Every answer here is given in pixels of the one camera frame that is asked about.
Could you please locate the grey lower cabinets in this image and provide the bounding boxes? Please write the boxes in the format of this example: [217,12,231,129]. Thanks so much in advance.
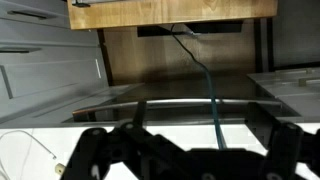
[0,0,108,123]

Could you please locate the thin white cable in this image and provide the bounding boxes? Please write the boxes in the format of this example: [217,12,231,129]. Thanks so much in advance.
[0,129,58,180]

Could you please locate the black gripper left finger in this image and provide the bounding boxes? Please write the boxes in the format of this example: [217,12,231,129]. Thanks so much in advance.
[59,121,188,180]

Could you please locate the wooden butcher block table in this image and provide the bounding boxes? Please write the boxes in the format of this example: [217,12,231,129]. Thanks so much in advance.
[67,0,279,30]

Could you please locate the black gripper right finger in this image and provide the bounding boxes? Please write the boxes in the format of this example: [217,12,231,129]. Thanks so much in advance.
[258,123,320,180]

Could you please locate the stainless dishwasher with handle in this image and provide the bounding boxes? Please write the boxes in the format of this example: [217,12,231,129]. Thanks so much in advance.
[61,83,304,128]

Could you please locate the black power cable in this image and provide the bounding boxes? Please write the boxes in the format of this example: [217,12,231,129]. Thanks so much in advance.
[170,23,226,150]

